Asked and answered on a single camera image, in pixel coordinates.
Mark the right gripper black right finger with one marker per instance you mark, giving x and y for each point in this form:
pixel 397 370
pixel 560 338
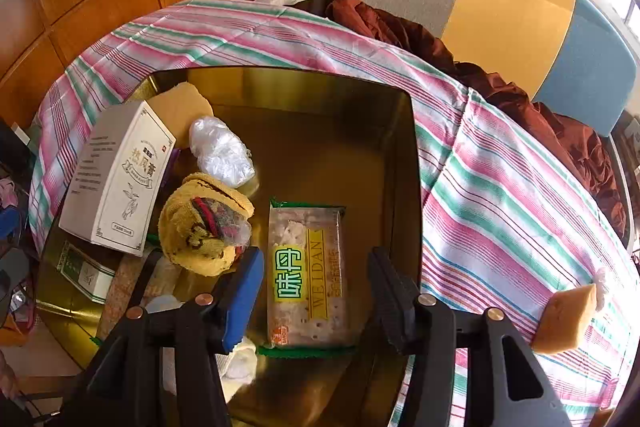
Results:
pixel 394 303

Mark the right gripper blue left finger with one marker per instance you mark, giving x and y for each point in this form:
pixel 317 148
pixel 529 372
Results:
pixel 237 293

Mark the white sock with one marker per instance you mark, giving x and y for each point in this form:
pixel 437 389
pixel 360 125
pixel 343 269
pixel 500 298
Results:
pixel 238 368

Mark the Weidan cracker packet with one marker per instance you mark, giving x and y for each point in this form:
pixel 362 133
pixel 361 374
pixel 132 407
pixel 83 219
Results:
pixel 307 309

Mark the mustard yellow knitted sock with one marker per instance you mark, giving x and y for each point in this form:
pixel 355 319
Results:
pixel 204 225

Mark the long cracker packet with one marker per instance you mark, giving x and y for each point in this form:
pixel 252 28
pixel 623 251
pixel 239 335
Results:
pixel 148 282

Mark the green white small box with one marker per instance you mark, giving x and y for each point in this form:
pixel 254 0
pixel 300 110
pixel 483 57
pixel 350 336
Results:
pixel 91 278

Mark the clear plastic bag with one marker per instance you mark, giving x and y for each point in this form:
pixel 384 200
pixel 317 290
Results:
pixel 219 152

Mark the cream printed carton box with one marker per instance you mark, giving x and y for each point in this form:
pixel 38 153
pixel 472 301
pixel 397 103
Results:
pixel 111 197

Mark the tall yellow sponge block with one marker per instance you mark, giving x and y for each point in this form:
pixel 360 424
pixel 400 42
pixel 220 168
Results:
pixel 178 108

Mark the gold metal tin box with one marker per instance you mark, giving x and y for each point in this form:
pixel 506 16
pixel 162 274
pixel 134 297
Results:
pixel 253 199

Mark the striped pink green tablecloth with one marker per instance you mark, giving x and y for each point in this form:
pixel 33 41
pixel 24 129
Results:
pixel 504 221

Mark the yellow sponge wedge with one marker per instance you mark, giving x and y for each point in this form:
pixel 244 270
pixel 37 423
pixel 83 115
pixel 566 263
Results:
pixel 565 320

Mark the rust red blanket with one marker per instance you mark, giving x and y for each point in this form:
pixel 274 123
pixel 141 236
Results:
pixel 577 146

